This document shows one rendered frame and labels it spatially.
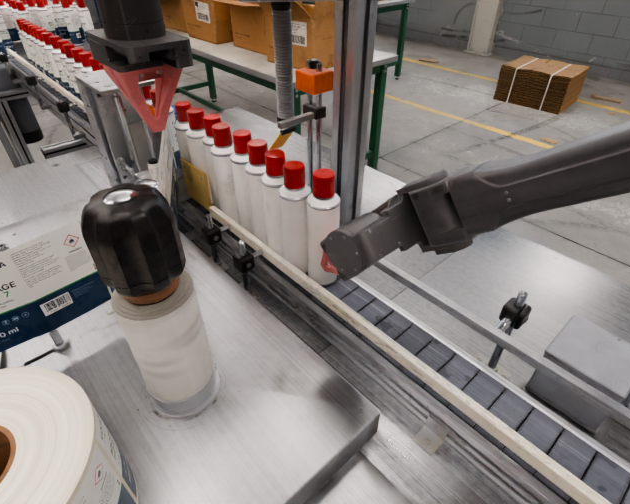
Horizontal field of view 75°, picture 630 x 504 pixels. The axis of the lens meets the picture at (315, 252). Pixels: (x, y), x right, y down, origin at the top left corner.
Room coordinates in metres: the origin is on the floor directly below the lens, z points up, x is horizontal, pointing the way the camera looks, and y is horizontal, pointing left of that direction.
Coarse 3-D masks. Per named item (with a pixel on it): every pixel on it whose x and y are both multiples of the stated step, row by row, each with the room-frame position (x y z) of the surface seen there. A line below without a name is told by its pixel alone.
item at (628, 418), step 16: (384, 272) 0.48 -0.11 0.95; (400, 272) 0.46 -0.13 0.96; (416, 288) 0.43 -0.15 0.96; (448, 304) 0.40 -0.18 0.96; (464, 320) 0.37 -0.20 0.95; (480, 320) 0.37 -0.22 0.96; (496, 336) 0.34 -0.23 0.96; (512, 352) 0.32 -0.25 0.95; (528, 352) 0.31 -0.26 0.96; (544, 368) 0.30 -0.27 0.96; (560, 368) 0.29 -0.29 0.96; (560, 384) 0.28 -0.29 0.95; (576, 384) 0.27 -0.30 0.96; (592, 400) 0.25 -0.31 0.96; (608, 400) 0.25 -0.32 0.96; (624, 416) 0.23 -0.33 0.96
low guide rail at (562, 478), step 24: (216, 216) 0.70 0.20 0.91; (288, 264) 0.54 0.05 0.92; (312, 288) 0.48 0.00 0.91; (336, 312) 0.44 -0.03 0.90; (384, 336) 0.38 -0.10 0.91; (408, 360) 0.34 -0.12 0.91; (432, 384) 0.31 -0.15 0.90; (480, 408) 0.27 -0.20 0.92; (504, 432) 0.24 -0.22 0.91; (528, 456) 0.22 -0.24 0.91; (552, 480) 0.19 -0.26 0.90; (576, 480) 0.19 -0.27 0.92
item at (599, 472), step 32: (352, 288) 0.51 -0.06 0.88; (384, 320) 0.44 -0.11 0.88; (384, 352) 0.38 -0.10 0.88; (416, 352) 0.38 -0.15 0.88; (448, 352) 0.38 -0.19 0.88; (480, 384) 0.32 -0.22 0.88; (512, 416) 0.28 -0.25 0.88; (544, 416) 0.28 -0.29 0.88; (544, 448) 0.24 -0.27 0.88; (576, 448) 0.24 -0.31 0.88; (544, 480) 0.20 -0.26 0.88; (608, 480) 0.20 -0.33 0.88
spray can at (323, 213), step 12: (324, 168) 0.56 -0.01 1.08; (324, 180) 0.53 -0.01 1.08; (312, 192) 0.54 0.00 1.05; (324, 192) 0.52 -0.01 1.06; (312, 204) 0.52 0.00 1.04; (324, 204) 0.52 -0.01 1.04; (336, 204) 0.53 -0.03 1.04; (312, 216) 0.52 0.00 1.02; (324, 216) 0.52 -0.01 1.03; (336, 216) 0.53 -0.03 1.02; (312, 228) 0.52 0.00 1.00; (324, 228) 0.52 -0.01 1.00; (336, 228) 0.53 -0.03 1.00; (312, 240) 0.52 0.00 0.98; (312, 252) 0.52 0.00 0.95; (312, 264) 0.52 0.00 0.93; (312, 276) 0.52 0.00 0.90; (324, 276) 0.52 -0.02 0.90; (336, 276) 0.53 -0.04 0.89
